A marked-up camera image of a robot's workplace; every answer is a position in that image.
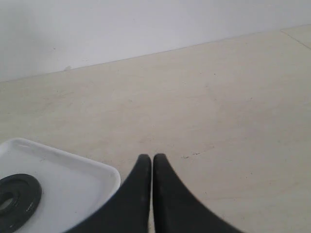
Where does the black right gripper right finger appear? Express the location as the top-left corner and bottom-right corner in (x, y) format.
(152, 154), (241, 233)

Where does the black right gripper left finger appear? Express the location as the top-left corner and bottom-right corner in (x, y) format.
(68, 154), (152, 233)

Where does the black weight plate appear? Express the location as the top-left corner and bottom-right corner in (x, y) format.
(0, 173), (42, 233)

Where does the white rectangular plastic tray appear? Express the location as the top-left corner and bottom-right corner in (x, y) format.
(0, 138), (121, 233)

